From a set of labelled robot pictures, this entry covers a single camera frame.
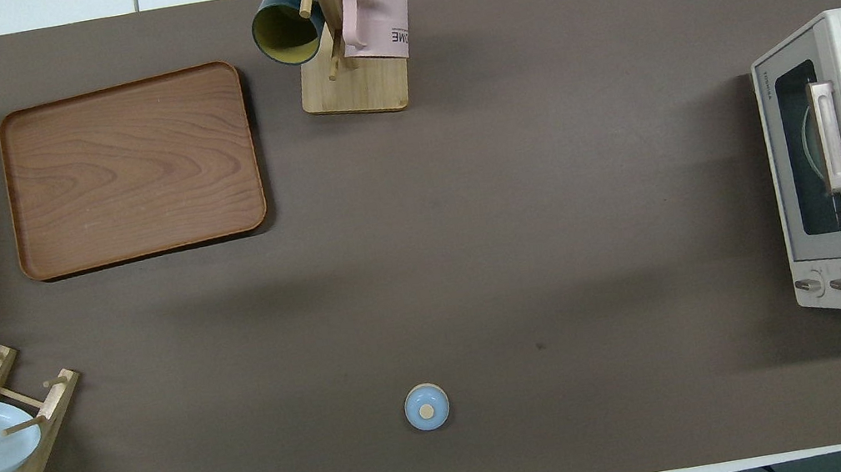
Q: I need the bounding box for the beige oven door handle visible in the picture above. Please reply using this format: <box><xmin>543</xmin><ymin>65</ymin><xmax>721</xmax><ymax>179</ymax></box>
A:
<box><xmin>808</xmin><ymin>78</ymin><xmax>841</xmax><ymax>197</ymax></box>

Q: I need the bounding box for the light green plate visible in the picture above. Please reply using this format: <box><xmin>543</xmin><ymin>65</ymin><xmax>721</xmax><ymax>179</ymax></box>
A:
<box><xmin>795</xmin><ymin>102</ymin><xmax>831</xmax><ymax>188</ymax></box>

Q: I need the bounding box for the wooden serving tray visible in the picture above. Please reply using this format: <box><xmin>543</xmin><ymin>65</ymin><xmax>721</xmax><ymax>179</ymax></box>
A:
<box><xmin>0</xmin><ymin>56</ymin><xmax>275</xmax><ymax>287</ymax></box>

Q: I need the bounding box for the dark teal mug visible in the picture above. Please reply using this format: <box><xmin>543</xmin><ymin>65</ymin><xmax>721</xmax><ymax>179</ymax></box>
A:
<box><xmin>247</xmin><ymin>0</ymin><xmax>333</xmax><ymax>73</ymax></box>

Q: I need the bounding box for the wooden mug tree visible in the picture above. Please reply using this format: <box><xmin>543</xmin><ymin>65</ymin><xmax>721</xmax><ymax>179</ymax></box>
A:
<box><xmin>246</xmin><ymin>0</ymin><xmax>428</xmax><ymax>133</ymax></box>

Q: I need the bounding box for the brown table mat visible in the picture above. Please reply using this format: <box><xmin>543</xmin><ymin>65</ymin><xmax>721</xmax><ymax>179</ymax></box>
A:
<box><xmin>0</xmin><ymin>0</ymin><xmax>841</xmax><ymax>472</ymax></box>

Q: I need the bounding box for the pink mug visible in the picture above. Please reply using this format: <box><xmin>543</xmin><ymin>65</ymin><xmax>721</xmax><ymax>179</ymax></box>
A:
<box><xmin>335</xmin><ymin>0</ymin><xmax>420</xmax><ymax>69</ymax></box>

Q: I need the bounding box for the blue call bell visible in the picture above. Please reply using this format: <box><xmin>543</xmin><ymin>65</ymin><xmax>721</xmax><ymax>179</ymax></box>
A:
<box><xmin>401</xmin><ymin>379</ymin><xmax>454</xmax><ymax>434</ymax></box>

